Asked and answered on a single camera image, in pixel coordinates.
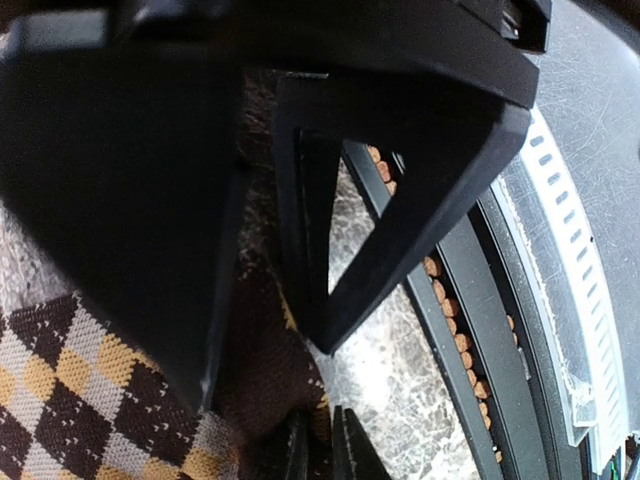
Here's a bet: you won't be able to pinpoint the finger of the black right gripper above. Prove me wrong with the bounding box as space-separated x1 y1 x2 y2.
1 50 249 411
273 74 530 354

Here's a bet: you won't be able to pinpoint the black front table rail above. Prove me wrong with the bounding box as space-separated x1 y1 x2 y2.
344 139 586 480

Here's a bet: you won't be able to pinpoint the brown yellow argyle sock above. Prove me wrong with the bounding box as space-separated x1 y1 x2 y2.
1 71 333 479

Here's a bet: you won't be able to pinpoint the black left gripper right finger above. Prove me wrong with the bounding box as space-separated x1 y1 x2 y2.
332 406 391 480

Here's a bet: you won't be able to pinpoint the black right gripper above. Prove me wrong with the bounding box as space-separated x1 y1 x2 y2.
1 1 552 108

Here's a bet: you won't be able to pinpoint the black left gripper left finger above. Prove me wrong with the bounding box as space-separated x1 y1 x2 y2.
284 411 309 480

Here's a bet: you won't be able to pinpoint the white slotted cable duct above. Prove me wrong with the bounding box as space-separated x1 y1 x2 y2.
491 108 629 479

